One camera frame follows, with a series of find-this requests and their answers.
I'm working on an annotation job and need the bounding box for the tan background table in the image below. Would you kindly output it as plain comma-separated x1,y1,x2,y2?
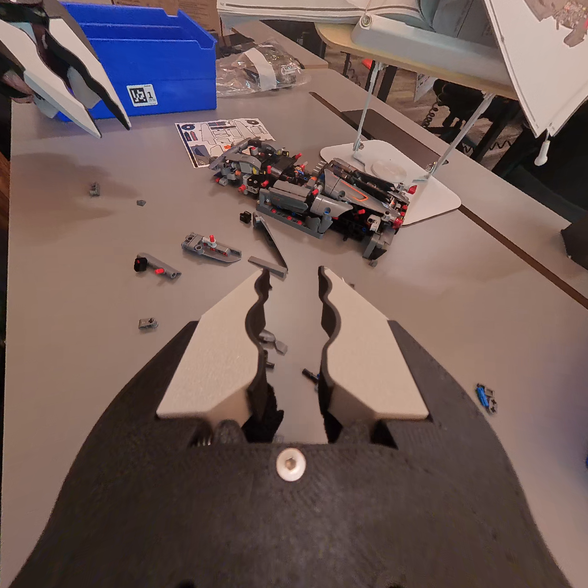
317,23,520,99

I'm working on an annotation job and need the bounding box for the sticker sheet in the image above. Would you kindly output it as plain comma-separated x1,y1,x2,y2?
175,118,276,168

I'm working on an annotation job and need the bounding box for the dark grey toy piece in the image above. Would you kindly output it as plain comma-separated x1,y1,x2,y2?
257,328,288,354

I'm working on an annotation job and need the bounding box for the instruction booklet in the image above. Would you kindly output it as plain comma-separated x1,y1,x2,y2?
218,0,588,138

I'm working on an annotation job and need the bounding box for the grey beam sub-assembly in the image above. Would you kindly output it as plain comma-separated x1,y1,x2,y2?
181,233,242,265

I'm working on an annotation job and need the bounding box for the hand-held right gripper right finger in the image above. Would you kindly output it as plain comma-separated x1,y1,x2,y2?
318,265,430,429

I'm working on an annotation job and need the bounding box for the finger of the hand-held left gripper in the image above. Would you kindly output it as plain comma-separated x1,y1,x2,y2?
0,18,103,138
28,0,132,130

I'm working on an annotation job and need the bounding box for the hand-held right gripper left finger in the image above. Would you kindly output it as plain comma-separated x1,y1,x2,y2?
156,268,272,422

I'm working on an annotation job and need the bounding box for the clear bag with paper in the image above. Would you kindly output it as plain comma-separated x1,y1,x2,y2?
216,41,308,97

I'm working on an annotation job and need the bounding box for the grey triangular panel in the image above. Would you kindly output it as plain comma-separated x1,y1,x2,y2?
252,213,289,272

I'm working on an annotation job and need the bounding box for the blue bin with square tag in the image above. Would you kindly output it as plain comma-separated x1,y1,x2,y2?
55,2,217,122

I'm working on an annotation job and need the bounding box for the white book stand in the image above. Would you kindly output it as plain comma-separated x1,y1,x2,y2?
320,11,552,226

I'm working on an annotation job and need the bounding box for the toy car model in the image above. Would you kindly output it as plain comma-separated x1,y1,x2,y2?
210,138,419,267

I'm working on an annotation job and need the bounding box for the cardboard box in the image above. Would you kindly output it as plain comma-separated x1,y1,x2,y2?
115,0,221,33

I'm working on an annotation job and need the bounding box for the grey panel with black connector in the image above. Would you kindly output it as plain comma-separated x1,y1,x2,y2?
134,253,182,279

